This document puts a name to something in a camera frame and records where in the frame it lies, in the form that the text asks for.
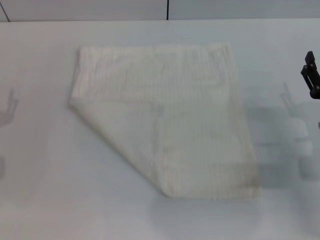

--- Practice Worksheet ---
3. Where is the white ribbed towel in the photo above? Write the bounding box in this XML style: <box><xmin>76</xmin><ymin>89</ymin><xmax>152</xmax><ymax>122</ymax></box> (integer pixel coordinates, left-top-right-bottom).
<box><xmin>67</xmin><ymin>41</ymin><xmax>264</xmax><ymax>201</ymax></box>

